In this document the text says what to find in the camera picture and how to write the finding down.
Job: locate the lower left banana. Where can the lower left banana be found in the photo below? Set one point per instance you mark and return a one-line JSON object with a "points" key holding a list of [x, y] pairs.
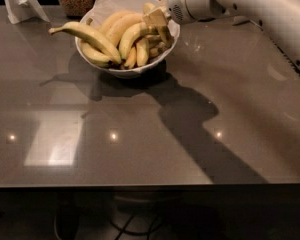
{"points": [[94, 56]]}

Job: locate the white paper stand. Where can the white paper stand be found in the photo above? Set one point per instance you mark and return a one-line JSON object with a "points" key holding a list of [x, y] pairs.
{"points": [[238, 20], [22, 10]]}

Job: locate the yellow banana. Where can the yellow banana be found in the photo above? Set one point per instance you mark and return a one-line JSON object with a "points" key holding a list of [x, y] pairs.
{"points": [[165, 36]]}

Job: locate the short upright banana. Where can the short upright banana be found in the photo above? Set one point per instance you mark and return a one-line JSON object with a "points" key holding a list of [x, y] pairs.
{"points": [[142, 46]]}

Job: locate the upper middle banana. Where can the upper middle banana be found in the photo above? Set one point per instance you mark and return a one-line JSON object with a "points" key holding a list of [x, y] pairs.
{"points": [[114, 34]]}

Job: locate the small banana right bottom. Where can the small banana right bottom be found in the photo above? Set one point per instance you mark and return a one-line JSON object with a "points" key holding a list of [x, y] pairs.
{"points": [[157, 50]]}

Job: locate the left white paper stand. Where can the left white paper stand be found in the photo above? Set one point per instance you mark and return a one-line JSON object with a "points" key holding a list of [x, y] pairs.
{"points": [[22, 10]]}

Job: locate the small banana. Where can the small banana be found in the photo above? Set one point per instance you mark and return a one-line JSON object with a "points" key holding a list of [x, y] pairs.
{"points": [[157, 50], [131, 60]]}

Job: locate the right white paper stand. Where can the right white paper stand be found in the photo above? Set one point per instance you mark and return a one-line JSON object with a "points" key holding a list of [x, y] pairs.
{"points": [[238, 20]]}

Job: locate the long banana on rim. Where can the long banana on rim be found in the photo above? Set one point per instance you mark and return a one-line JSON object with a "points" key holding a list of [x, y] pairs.
{"points": [[92, 36]]}

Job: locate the middle curved banana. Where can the middle curved banana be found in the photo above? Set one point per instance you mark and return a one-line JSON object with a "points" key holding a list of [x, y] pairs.
{"points": [[131, 35]]}

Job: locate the white paper in bowl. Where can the white paper in bowl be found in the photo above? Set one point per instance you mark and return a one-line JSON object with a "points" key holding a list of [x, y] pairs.
{"points": [[102, 9]]}

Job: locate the white bowl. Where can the white bowl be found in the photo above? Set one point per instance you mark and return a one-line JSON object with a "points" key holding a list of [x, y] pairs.
{"points": [[136, 6]]}

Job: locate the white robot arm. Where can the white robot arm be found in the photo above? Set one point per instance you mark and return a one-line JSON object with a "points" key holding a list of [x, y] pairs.
{"points": [[279, 19]]}

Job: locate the top left banana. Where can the top left banana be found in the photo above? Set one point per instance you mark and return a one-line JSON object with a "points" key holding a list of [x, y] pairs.
{"points": [[112, 19]]}

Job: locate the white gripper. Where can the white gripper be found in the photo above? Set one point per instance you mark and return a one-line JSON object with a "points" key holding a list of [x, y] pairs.
{"points": [[178, 4]]}

